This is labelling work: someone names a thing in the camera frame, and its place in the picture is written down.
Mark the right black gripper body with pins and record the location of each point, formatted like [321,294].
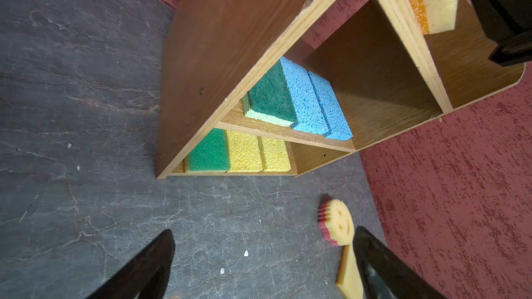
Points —
[508,23]

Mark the yellow smiley face sponge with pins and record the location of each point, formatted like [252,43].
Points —
[336,223]

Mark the light blue sponge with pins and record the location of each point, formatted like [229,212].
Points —
[338,127]
[309,116]

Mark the bright green sponge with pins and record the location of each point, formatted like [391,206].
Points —
[210,155]

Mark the wooden three-tier shelf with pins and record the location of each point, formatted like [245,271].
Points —
[388,76]

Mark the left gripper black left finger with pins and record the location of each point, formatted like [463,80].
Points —
[144,276]

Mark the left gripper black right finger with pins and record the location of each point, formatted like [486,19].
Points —
[383,274]

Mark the dark green sponge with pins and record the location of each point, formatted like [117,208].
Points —
[269,100]

